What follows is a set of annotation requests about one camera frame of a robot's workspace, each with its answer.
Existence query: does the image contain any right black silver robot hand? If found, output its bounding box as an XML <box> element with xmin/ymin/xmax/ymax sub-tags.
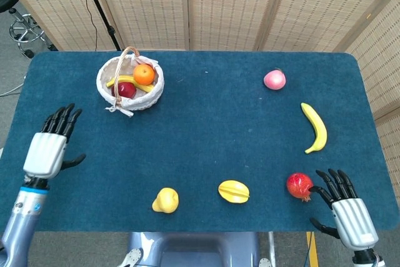
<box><xmin>309</xmin><ymin>169</ymin><xmax>379</xmax><ymax>251</ymax></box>

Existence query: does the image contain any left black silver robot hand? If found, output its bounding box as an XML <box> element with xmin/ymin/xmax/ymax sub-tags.
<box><xmin>23</xmin><ymin>103</ymin><xmax>87</xmax><ymax>179</ymax></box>

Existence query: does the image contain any orange fruit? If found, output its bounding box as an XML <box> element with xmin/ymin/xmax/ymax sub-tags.
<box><xmin>132</xmin><ymin>64</ymin><xmax>156</xmax><ymax>86</ymax></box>

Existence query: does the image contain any red pomegranate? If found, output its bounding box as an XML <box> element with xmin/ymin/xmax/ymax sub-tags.
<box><xmin>286</xmin><ymin>172</ymin><xmax>314</xmax><ymax>203</ymax></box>

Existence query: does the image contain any wicker basket with cloth lining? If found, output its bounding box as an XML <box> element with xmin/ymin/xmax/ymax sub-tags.
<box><xmin>96</xmin><ymin>46</ymin><xmax>165</xmax><ymax>118</ymax></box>

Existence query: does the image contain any white table leg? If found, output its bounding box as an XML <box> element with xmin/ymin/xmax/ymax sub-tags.
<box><xmin>267</xmin><ymin>231</ymin><xmax>276</xmax><ymax>261</ymax></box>

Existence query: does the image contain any red apple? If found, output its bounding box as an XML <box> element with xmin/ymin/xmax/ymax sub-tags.
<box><xmin>111</xmin><ymin>81</ymin><xmax>137</xmax><ymax>99</ymax></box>

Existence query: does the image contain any large yellow banana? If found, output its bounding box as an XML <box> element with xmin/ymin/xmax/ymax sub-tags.
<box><xmin>300</xmin><ymin>102</ymin><xmax>328</xmax><ymax>154</ymax></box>

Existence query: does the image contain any small yellow banana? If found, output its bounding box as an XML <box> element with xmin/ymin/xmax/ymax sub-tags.
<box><xmin>106</xmin><ymin>74</ymin><xmax>155</xmax><ymax>93</ymax></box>

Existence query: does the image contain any yellow starfruit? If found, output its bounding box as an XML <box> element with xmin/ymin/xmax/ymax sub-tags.
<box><xmin>217</xmin><ymin>179</ymin><xmax>251</xmax><ymax>204</ymax></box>

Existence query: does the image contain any office chair with chrome base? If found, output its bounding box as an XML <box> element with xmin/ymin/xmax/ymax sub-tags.
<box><xmin>0</xmin><ymin>0</ymin><xmax>59</xmax><ymax>59</ymax></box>

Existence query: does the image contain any yellow pear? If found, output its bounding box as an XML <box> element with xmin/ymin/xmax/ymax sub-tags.
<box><xmin>152</xmin><ymin>187</ymin><xmax>180</xmax><ymax>214</ymax></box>

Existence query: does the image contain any black tripod stand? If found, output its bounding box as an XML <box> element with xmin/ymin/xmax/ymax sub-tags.
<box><xmin>77</xmin><ymin>0</ymin><xmax>123</xmax><ymax>51</ymax></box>

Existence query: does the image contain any blue tablecloth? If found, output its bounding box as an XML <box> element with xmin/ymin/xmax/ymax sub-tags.
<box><xmin>0</xmin><ymin>50</ymin><xmax>395</xmax><ymax>233</ymax></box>

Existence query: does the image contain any blue-grey robot torso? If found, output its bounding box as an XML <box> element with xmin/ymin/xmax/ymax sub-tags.
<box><xmin>117</xmin><ymin>231</ymin><xmax>276</xmax><ymax>267</ymax></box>

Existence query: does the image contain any pink peach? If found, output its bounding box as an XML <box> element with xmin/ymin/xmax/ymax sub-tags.
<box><xmin>263</xmin><ymin>68</ymin><xmax>287</xmax><ymax>90</ymax></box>

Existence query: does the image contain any woven bamboo folding screen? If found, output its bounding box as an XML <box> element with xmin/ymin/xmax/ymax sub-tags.
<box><xmin>0</xmin><ymin>0</ymin><xmax>400</xmax><ymax>214</ymax></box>

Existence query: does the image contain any white floor cable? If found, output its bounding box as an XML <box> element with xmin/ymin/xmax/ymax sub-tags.
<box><xmin>0</xmin><ymin>74</ymin><xmax>28</xmax><ymax>98</ymax></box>

